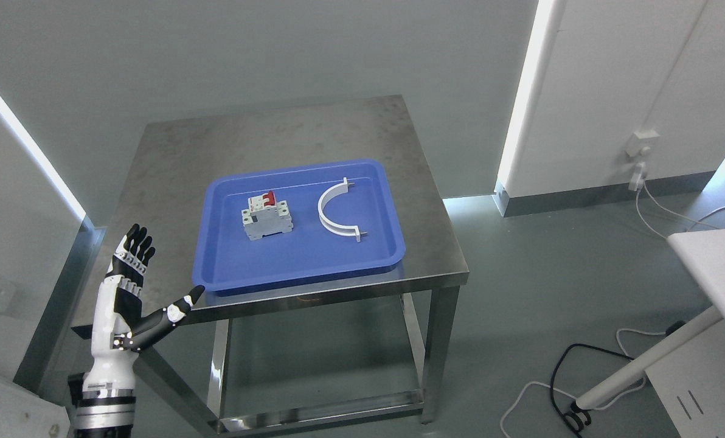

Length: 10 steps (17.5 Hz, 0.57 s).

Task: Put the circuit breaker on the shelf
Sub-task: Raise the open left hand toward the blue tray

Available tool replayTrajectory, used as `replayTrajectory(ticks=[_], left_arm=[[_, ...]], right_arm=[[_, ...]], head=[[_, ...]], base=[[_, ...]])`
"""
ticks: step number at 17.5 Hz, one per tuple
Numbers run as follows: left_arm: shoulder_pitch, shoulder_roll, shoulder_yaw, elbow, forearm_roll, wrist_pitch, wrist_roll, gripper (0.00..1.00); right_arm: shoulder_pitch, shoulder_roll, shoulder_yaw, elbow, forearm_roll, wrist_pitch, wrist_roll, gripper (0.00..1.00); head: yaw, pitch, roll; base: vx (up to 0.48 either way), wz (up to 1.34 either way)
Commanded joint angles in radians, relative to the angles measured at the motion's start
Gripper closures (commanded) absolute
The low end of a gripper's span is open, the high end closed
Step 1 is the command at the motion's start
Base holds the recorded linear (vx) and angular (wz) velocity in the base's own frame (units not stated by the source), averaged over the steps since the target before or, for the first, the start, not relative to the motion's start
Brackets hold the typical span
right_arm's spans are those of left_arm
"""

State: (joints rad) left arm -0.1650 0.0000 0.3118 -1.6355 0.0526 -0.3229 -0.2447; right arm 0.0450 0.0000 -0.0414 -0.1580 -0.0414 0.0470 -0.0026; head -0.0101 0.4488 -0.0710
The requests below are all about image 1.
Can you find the grey red circuit breaker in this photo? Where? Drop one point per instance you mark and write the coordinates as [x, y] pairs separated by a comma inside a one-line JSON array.
[[266, 216]]

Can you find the blue plastic tray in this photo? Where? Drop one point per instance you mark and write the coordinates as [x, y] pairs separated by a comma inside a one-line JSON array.
[[227, 263]]

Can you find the white curved pipe clamp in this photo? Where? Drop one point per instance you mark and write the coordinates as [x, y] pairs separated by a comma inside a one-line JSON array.
[[340, 211]]

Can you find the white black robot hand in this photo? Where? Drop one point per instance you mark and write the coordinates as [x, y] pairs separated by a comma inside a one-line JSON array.
[[120, 332]]

